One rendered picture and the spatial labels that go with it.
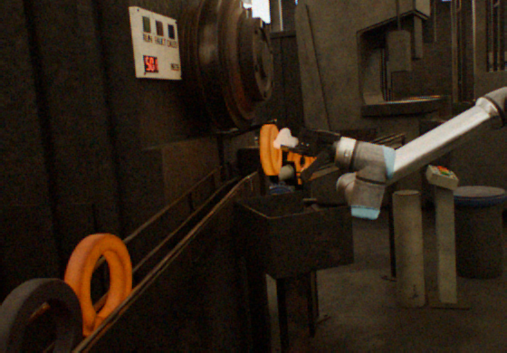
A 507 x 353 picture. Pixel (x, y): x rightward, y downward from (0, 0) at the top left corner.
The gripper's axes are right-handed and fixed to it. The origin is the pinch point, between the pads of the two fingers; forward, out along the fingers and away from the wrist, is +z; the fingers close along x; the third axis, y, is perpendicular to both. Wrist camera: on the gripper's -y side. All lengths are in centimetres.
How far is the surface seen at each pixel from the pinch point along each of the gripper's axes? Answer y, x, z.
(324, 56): 37, -294, 29
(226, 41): 27.5, -1.6, 20.0
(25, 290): -15, 91, 13
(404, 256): -49, -78, -54
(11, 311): -16, 95, 12
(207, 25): 30.9, -0.4, 26.4
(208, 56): 22.0, 2.0, 23.7
